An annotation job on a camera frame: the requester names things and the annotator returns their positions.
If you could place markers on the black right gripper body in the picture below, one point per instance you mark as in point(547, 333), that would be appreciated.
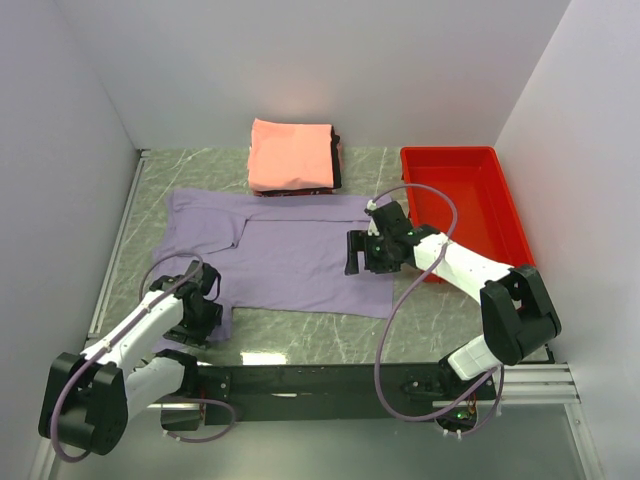
point(378, 256)

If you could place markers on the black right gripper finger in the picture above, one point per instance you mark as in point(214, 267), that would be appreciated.
point(356, 241)
point(352, 266)

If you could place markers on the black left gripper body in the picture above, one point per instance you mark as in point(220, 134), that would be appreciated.
point(195, 328)

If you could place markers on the lavender t-shirt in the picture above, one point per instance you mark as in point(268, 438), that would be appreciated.
point(283, 253)

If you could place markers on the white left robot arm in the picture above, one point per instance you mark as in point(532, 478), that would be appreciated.
point(91, 396)

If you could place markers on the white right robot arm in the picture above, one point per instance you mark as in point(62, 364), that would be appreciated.
point(518, 316)

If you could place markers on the black folded t-shirt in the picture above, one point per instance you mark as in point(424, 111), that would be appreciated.
point(336, 160)

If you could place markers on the red patterned folded t-shirt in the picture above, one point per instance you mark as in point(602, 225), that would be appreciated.
point(293, 193)

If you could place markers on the dusty pink folded t-shirt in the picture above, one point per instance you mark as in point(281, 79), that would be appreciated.
point(340, 155)

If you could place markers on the red plastic bin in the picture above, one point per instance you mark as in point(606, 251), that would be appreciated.
point(472, 177)

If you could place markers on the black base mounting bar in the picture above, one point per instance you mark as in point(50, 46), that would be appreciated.
point(317, 392)

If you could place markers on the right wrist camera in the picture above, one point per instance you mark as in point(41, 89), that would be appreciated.
point(370, 209)

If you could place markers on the aluminium frame rail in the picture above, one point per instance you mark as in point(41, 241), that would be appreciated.
point(90, 397)

